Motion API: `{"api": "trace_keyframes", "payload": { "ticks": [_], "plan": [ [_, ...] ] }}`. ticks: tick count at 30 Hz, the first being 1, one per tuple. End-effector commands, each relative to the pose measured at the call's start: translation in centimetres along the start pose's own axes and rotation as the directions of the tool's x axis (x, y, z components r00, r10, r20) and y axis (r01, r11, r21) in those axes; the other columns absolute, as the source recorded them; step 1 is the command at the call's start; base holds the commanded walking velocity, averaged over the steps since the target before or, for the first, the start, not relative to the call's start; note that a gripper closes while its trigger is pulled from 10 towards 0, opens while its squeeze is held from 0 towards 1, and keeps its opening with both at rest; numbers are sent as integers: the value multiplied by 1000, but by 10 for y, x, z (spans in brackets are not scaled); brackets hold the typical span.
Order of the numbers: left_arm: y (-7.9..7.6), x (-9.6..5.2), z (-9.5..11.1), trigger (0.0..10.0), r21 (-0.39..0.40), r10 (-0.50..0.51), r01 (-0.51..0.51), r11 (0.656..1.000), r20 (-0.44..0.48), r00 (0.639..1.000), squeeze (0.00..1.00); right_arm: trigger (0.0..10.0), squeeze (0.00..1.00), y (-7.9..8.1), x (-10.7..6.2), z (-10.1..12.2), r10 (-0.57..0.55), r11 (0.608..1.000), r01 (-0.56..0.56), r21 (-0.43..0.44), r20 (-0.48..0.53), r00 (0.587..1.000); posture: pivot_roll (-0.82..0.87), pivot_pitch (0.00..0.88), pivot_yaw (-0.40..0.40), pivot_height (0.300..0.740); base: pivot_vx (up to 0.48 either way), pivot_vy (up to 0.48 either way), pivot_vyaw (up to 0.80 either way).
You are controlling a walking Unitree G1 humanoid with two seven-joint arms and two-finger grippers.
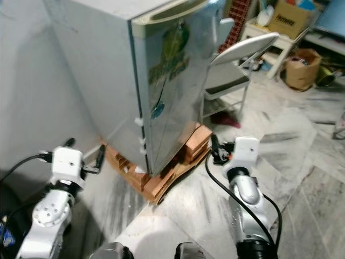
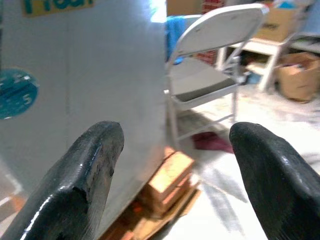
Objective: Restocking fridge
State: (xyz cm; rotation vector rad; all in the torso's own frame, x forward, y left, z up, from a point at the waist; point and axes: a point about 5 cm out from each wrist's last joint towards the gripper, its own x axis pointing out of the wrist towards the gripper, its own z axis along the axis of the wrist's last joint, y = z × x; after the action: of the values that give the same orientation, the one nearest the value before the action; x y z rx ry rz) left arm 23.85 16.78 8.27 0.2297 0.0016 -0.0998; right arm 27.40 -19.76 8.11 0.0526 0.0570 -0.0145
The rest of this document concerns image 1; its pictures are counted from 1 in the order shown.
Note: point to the white table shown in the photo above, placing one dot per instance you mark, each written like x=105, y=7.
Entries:
x=253, y=31

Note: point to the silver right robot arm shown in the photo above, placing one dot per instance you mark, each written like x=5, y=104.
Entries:
x=245, y=194

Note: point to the grey robot leg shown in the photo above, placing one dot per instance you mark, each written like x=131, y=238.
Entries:
x=191, y=252
x=110, y=252

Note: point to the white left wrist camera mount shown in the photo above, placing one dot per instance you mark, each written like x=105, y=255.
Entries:
x=67, y=162

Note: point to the grey right robot leg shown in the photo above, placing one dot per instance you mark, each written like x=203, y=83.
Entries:
x=191, y=252

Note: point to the black bag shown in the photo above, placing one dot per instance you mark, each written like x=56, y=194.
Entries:
x=8, y=226

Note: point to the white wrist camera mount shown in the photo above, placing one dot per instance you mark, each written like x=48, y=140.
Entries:
x=67, y=162
x=247, y=151

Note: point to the brown paper bag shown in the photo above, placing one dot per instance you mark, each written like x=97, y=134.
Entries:
x=302, y=70

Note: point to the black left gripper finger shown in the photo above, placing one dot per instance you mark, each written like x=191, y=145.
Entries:
x=100, y=156
x=69, y=142

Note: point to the red tiled pillar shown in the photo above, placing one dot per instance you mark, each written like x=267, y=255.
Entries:
x=237, y=16

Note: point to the silver fridge with sticker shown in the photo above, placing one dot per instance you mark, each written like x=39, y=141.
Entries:
x=102, y=65

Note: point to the grey left robot leg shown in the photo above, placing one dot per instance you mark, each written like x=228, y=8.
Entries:
x=110, y=252

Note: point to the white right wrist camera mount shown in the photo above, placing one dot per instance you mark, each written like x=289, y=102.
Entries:
x=247, y=151

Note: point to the red brick stack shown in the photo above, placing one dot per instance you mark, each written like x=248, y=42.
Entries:
x=161, y=186

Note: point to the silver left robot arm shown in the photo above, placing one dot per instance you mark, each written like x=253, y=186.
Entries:
x=46, y=221

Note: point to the white folding chair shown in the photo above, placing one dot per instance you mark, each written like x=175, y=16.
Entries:
x=242, y=48

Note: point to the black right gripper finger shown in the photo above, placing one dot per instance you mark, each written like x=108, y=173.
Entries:
x=214, y=141

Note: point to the printed cardboard box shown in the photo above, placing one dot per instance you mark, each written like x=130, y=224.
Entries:
x=288, y=19

